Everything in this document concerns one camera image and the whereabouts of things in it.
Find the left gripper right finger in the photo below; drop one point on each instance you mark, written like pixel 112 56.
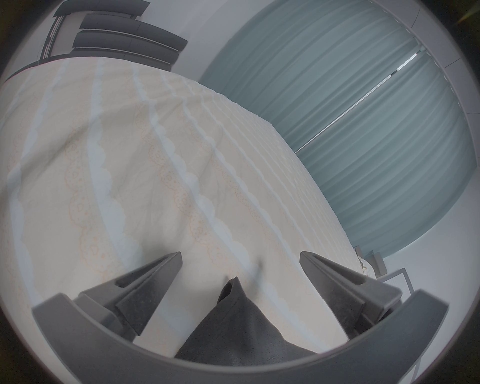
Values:
pixel 345 296

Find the blue-green curtain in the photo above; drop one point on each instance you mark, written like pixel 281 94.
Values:
pixel 393 157
pixel 300 56

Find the black chest of drawers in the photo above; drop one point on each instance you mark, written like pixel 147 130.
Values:
pixel 123 41

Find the black T-shirt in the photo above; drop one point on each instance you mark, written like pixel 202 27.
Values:
pixel 240 330

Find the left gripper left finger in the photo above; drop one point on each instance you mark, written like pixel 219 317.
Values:
pixel 146 292

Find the grey bedside table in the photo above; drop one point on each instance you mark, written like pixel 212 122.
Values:
pixel 377 258

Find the bed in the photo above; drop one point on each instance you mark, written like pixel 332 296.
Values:
pixel 131 168

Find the white printed pillow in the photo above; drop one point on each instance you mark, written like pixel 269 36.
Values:
pixel 366 268

